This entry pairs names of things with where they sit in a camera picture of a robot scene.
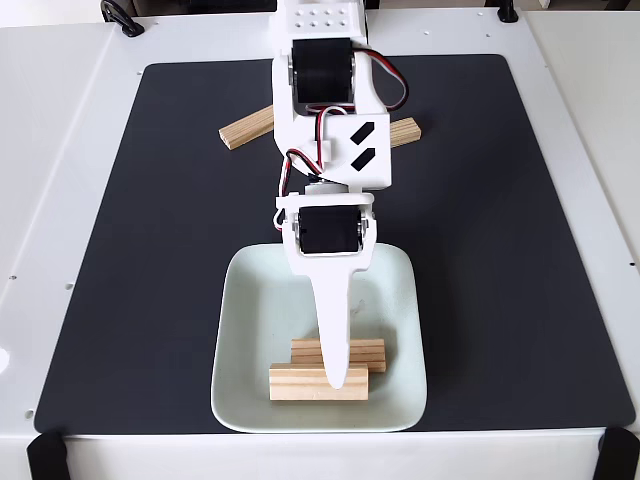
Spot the grooved wooden block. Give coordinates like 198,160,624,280
289,338,388,374
389,117,423,150
218,104,276,151

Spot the smooth pale wooden block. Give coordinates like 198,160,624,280
268,363,371,403

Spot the pale square ceramic plate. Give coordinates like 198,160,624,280
209,242,429,434

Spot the black table mat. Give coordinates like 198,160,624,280
33,53,636,435

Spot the red white black servo cable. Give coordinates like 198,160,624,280
357,48,410,112
272,104,351,236

